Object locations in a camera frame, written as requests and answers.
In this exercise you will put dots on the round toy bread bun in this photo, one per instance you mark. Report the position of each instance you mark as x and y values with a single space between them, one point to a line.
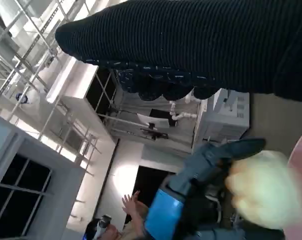
258 190

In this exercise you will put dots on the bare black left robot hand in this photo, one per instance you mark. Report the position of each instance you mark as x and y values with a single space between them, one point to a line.
166 210

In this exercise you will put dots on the white mesh cabinet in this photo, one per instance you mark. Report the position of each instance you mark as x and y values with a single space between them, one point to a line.
223 120

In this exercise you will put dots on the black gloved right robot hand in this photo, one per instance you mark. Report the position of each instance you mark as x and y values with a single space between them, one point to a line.
191 37

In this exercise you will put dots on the black monitor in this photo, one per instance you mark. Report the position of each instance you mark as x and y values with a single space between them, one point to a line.
161 116

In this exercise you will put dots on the blue white round sign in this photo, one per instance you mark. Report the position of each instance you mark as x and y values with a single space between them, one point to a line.
22 98

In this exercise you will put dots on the dark framed window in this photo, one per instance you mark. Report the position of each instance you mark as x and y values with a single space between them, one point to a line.
16 195

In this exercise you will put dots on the black stand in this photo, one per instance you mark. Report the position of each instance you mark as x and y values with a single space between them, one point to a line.
154 135

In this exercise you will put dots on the pink bowl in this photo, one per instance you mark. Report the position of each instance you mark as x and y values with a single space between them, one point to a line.
301 175

